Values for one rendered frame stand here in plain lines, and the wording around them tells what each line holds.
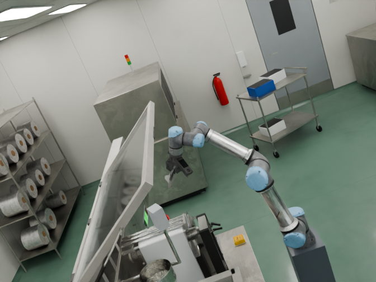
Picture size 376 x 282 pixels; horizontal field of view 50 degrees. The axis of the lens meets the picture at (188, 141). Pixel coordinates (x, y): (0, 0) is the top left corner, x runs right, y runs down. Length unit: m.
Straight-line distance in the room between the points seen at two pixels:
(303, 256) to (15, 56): 5.60
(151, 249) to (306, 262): 0.96
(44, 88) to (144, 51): 1.74
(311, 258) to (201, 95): 4.66
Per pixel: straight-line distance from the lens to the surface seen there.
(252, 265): 2.53
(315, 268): 2.60
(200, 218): 2.07
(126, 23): 6.61
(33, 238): 5.62
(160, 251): 2.10
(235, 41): 6.73
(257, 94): 5.35
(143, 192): 1.32
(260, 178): 2.11
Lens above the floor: 2.49
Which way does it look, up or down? 20 degrees down
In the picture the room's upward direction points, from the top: 22 degrees counter-clockwise
